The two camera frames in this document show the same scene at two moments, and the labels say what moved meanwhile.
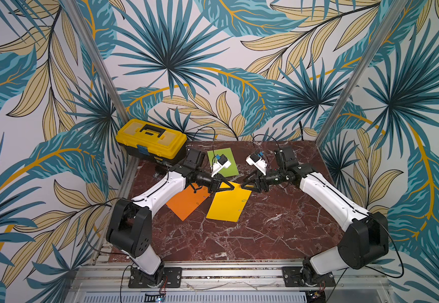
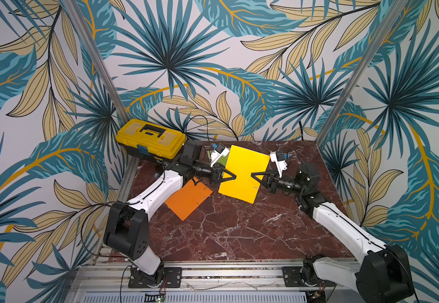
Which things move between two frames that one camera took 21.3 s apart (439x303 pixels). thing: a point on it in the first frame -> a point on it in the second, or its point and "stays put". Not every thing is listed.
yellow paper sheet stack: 228,204 -> 242,163
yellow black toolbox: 156,142 stays put
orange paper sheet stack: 183,204 stays put
